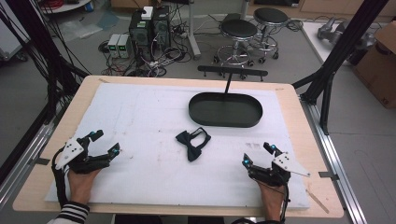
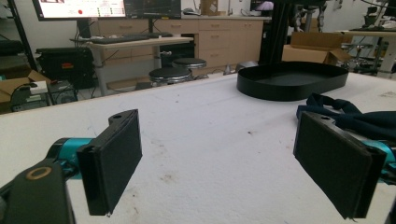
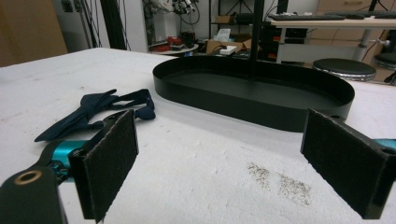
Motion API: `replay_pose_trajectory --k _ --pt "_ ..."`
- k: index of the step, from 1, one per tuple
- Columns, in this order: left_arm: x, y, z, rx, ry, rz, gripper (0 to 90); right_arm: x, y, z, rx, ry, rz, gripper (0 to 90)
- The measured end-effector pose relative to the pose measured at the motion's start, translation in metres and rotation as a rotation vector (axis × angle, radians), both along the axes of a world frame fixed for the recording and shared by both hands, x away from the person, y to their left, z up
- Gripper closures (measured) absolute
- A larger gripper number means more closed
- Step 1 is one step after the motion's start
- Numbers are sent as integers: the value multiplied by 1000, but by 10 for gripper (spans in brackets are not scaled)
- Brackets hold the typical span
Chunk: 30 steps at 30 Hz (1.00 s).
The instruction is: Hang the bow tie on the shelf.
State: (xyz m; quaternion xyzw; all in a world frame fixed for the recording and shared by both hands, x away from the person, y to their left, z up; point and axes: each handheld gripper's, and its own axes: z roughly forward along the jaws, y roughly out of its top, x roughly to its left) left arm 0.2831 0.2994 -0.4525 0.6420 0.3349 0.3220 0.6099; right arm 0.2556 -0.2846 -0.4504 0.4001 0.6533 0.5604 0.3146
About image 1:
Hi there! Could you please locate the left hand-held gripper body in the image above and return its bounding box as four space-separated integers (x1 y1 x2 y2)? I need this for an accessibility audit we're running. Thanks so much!
54 136 112 175

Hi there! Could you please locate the white foam mat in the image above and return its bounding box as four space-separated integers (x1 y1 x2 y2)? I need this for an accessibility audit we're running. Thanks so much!
44 82 311 210

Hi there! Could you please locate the tangle of floor cables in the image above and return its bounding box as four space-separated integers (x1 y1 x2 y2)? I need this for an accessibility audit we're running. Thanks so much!
98 12 194 77

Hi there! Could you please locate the black metal frame with cables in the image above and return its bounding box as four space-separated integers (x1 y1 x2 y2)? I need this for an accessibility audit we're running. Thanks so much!
0 0 92 185

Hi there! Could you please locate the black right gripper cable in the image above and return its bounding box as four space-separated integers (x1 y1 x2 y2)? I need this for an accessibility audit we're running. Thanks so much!
257 177 290 224

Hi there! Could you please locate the clear plastic sheet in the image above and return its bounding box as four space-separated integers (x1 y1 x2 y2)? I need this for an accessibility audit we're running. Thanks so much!
58 11 121 42

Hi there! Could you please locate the grey metal desk leg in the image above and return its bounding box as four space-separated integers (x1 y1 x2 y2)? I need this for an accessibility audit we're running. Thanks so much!
186 0 203 62

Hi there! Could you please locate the striped black white sleeve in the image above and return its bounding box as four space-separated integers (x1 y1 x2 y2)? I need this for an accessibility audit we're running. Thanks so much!
46 201 91 224

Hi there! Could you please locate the thin wooden stick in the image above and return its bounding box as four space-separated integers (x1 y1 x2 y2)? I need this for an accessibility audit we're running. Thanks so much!
305 189 331 215

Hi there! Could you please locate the black computer tower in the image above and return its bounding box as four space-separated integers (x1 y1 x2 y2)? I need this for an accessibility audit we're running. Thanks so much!
151 6 172 51
128 10 154 61

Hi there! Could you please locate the white round table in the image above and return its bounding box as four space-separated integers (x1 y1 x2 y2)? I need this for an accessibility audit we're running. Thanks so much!
39 0 93 15

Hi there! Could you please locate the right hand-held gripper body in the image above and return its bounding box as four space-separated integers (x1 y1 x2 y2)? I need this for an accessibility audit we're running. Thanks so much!
247 151 312 188

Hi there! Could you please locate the aluminium rail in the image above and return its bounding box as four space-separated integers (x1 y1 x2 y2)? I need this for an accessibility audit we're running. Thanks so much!
299 94 369 224
0 119 59 208

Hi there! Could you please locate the black oval tray hanger stand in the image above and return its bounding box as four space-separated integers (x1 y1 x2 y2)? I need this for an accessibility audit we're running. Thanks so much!
188 64 269 129

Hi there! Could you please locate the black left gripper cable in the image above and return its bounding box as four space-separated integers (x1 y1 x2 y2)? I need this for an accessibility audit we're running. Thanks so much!
50 147 70 209

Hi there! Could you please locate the person's left hand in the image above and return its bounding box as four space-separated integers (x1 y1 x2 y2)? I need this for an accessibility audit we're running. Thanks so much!
66 167 103 206

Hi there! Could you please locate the black metal frame strut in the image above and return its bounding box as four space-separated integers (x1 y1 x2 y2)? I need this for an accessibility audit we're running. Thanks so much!
291 0 390 135

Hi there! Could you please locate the person's right hand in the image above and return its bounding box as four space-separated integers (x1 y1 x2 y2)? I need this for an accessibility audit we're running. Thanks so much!
256 180 286 222

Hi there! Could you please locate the black bow tie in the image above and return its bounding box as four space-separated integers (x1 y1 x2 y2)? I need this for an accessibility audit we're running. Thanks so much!
175 126 212 162

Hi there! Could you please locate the brown cardboard box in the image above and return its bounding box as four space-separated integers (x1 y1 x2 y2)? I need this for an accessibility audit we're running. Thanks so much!
352 21 396 109

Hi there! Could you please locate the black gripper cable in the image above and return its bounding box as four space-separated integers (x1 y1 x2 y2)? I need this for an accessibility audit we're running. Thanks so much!
50 147 70 209
257 177 290 224

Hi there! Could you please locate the grey tape strip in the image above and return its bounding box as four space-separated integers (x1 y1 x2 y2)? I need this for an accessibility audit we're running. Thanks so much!
318 170 341 182
28 156 51 166

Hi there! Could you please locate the grey bench power supply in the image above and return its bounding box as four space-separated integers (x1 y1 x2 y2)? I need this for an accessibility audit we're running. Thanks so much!
106 33 121 59
117 34 134 60

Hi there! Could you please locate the white box with black plug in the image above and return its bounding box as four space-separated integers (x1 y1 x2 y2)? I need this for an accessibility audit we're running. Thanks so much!
140 6 154 21

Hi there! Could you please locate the black round stool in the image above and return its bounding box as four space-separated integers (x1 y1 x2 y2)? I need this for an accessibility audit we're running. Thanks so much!
212 19 260 68
251 7 290 63

